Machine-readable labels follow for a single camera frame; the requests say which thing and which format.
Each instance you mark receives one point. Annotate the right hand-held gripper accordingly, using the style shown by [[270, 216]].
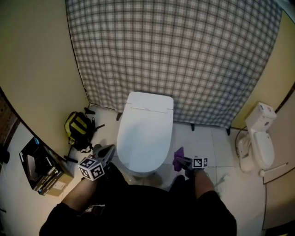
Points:
[[198, 163]]

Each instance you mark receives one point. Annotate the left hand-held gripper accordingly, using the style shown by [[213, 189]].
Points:
[[92, 169]]

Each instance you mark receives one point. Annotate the purple cloth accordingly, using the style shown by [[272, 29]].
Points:
[[178, 153]]

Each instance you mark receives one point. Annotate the person's right forearm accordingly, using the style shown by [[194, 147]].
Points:
[[204, 184]]

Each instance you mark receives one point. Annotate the person's left forearm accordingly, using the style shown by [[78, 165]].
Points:
[[79, 193]]

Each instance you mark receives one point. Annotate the small white toilet with tank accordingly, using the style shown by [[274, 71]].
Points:
[[260, 140]]

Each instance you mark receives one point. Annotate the black and yellow backpack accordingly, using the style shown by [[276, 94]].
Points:
[[77, 130]]

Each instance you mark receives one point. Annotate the black curtain stand foot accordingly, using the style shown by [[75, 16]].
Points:
[[228, 131], [119, 116], [89, 111], [192, 127]]

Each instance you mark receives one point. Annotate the cardboard box with black print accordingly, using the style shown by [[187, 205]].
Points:
[[43, 168]]

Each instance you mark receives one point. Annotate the person's black clothing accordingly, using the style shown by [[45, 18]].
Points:
[[143, 212]]

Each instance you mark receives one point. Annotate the white pipe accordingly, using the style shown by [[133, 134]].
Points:
[[274, 169]]

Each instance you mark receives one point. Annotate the grey checked curtain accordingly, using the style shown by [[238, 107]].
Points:
[[175, 55]]

